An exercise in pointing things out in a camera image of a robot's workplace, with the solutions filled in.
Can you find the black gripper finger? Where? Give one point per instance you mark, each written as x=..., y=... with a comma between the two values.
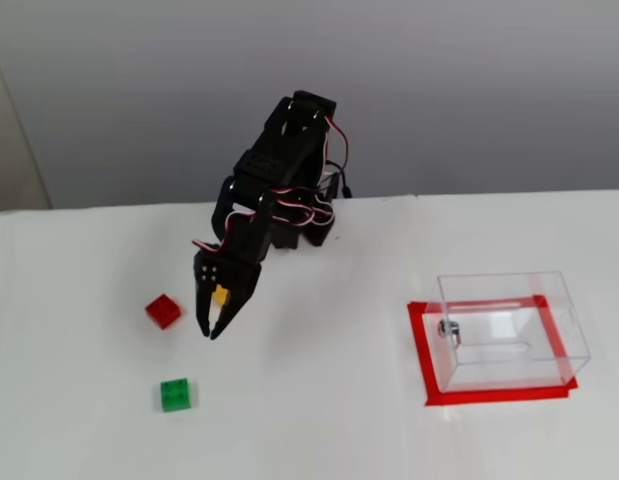
x=244, y=290
x=204, y=290

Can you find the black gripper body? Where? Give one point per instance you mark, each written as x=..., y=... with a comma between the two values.
x=237, y=280

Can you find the green lego brick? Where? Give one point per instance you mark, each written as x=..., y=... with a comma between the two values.
x=175, y=395

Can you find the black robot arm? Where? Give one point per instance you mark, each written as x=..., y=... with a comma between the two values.
x=284, y=150

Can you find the yellow lego brick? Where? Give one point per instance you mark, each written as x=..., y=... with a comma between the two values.
x=221, y=295

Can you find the red lego brick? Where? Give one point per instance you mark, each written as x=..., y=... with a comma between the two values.
x=164, y=312

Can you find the transparent acrylic box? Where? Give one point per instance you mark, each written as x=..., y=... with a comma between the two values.
x=509, y=340

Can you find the red tape square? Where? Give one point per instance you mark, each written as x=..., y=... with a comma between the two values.
x=419, y=350

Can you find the silver cam lock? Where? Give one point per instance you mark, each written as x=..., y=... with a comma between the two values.
x=446, y=330

